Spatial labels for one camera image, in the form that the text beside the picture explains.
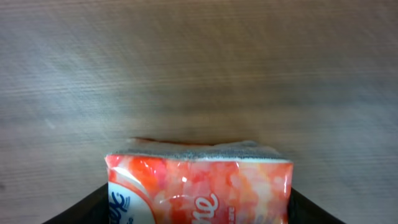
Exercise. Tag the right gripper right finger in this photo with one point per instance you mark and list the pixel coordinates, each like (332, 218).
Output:
(301, 210)

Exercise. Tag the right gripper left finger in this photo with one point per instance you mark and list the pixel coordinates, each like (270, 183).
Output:
(93, 209)

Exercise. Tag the small red packet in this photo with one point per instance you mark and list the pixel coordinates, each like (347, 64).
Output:
(158, 182)

